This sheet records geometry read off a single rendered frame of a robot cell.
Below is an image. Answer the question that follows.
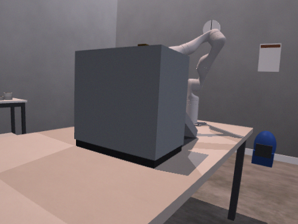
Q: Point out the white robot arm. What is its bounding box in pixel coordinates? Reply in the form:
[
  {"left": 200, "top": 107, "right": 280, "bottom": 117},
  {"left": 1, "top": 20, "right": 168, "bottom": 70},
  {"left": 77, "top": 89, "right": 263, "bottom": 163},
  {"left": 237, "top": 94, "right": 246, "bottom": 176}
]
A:
[{"left": 170, "top": 29, "right": 226, "bottom": 123}]

